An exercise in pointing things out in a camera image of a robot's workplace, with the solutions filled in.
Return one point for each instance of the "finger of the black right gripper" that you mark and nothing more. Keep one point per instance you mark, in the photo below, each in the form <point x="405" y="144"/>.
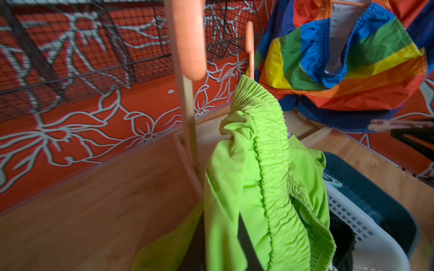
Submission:
<point x="419" y="139"/>

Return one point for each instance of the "pink clothespin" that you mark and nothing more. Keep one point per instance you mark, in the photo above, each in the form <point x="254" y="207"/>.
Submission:
<point x="378" y="125"/>

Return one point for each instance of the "lime green shorts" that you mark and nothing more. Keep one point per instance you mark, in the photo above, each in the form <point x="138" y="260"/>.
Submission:
<point x="269" y="178"/>

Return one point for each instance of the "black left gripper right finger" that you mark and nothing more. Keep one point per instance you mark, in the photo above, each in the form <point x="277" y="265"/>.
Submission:
<point x="247" y="247"/>

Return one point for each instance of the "rainbow striped shorts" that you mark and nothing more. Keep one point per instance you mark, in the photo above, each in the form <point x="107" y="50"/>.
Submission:
<point x="345" y="63"/>

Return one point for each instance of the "white plastic basket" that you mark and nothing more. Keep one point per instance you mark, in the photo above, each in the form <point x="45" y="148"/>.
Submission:
<point x="375" y="249"/>

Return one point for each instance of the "wooden clothes rack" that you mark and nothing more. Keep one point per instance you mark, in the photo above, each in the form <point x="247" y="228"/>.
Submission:
<point x="195" y="143"/>

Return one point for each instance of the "black shorts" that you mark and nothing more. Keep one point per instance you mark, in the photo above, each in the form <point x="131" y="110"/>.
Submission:
<point x="345" y="241"/>

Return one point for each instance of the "black wire wall basket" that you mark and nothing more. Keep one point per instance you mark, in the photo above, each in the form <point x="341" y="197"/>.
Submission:
<point x="59" y="52"/>

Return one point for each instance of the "teal plastic tray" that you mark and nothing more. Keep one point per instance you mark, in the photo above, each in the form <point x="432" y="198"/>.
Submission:
<point x="388" y="213"/>

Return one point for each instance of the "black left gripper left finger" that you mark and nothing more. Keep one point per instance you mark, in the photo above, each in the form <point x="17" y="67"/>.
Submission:
<point x="194" y="259"/>

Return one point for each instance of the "orange hanger of green shorts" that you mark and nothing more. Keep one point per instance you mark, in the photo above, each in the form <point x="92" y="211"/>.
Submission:
<point x="187" y="37"/>

